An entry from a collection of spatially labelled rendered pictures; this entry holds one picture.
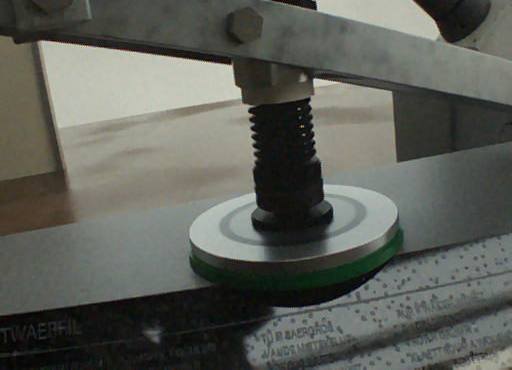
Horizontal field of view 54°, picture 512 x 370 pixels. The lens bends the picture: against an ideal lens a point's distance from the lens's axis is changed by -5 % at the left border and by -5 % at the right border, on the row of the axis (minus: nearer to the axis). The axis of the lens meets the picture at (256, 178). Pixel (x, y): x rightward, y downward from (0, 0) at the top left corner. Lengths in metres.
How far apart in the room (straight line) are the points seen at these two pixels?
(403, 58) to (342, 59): 0.07
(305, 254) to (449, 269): 0.14
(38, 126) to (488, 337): 5.18
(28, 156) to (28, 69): 0.85
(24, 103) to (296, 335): 5.11
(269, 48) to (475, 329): 0.30
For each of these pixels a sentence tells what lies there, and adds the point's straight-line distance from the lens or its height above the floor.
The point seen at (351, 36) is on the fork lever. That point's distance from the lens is 0.48.
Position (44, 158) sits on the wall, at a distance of 5.52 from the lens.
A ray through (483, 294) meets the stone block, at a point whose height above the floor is 0.78.
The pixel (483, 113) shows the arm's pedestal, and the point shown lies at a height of 0.74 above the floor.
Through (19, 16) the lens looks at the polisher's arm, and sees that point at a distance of 0.37.
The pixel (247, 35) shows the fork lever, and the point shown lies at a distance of 0.42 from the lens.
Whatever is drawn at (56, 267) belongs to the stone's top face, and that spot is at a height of 0.82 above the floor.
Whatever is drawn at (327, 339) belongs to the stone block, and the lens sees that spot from 0.47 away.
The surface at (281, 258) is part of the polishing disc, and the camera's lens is 0.45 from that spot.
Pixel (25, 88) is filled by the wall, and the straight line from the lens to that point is 5.46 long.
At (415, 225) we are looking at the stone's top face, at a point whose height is 0.82.
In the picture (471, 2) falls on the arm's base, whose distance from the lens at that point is 1.75.
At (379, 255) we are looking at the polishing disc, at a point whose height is 0.83.
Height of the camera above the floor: 1.03
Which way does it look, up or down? 15 degrees down
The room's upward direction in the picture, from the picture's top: 8 degrees counter-clockwise
